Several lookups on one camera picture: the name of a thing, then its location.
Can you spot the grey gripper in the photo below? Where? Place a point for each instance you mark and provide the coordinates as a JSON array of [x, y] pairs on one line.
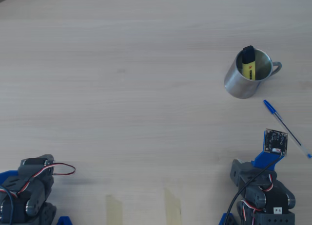
[[240, 170]]

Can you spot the blue cap ballpoint pen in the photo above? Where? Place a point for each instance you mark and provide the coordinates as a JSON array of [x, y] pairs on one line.
[[270, 108]]

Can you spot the grey idle robot arm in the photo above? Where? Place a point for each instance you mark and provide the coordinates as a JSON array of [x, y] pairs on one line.
[[34, 186]]

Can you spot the blue idle arm base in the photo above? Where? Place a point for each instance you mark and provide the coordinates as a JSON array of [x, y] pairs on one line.
[[7, 175]]

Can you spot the blue working arm base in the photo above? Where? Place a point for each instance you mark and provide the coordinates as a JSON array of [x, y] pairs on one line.
[[226, 220]]

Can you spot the silver metal cup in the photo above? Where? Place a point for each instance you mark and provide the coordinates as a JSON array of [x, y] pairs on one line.
[[236, 86]]

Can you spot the long clear tape strip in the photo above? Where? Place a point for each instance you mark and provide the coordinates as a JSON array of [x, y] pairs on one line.
[[173, 208]]

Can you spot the yellow highlighter black cap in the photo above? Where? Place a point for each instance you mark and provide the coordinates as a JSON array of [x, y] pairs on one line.
[[249, 69]]

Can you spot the short clear tape strip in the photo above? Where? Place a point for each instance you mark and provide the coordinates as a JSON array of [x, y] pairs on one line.
[[114, 210]]

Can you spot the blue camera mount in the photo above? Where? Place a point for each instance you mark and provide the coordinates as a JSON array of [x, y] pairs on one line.
[[263, 161]]

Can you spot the black camera circuit board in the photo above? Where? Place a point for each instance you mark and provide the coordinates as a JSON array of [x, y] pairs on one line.
[[275, 139]]

